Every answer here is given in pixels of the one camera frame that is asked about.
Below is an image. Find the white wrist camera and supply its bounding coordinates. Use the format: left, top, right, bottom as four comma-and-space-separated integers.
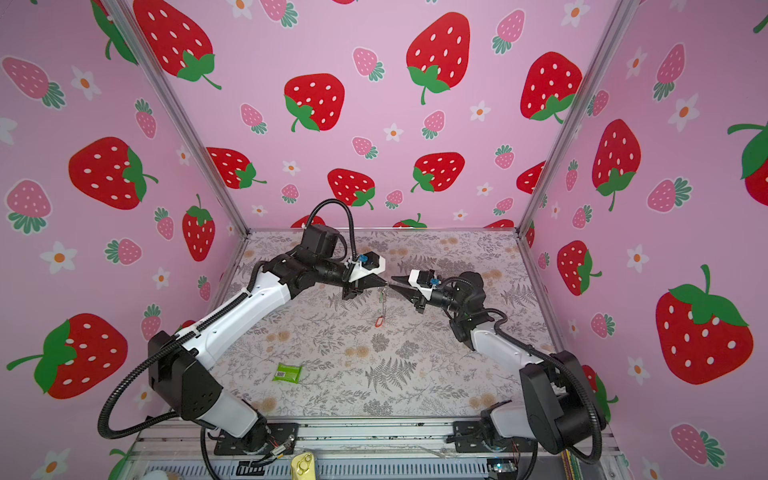
348, 251, 386, 282
408, 270, 441, 300

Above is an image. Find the coloured pencils bundle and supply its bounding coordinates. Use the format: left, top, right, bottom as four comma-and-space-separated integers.
561, 450, 584, 480

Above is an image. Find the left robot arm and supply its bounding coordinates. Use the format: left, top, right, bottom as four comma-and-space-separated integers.
97, 222, 387, 452

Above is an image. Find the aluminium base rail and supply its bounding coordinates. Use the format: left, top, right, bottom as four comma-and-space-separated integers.
117, 417, 633, 479

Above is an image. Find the green packet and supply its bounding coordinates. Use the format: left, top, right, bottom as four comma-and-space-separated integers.
273, 363, 303, 384

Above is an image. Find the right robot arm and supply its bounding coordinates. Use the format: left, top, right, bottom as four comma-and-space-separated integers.
390, 270, 607, 465

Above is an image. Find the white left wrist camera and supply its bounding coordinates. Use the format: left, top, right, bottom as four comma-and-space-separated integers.
348, 251, 386, 282

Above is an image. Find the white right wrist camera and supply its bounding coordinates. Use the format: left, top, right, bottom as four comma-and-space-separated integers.
408, 270, 441, 300

